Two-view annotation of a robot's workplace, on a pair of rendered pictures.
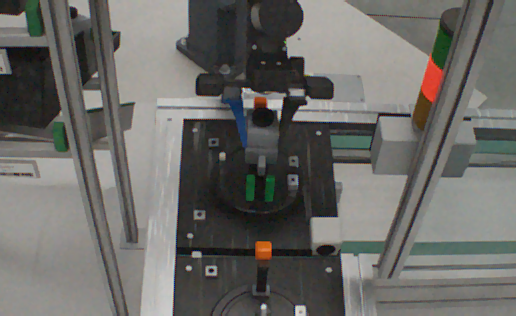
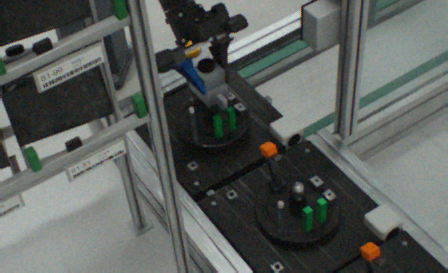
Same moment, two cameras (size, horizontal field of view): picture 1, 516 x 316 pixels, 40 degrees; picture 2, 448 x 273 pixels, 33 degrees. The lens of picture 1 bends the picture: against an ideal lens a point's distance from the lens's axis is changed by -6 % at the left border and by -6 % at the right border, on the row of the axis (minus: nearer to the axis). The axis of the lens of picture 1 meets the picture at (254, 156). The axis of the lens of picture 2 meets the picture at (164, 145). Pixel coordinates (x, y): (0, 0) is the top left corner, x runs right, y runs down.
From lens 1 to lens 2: 0.46 m
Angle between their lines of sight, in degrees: 13
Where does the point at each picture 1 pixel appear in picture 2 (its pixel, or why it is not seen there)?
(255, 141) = (210, 85)
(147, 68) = not seen: hidden behind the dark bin
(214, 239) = (215, 176)
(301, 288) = (299, 171)
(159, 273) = (193, 221)
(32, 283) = not seen: outside the picture
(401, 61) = (232, 7)
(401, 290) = (360, 142)
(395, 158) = (328, 30)
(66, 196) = (63, 228)
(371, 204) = (293, 103)
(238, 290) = (262, 193)
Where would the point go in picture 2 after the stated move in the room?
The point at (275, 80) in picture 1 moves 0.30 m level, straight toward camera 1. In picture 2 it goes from (213, 26) to (316, 143)
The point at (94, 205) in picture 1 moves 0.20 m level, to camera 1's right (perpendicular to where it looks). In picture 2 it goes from (168, 156) to (291, 99)
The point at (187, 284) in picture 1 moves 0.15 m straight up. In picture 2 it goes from (221, 213) to (215, 155)
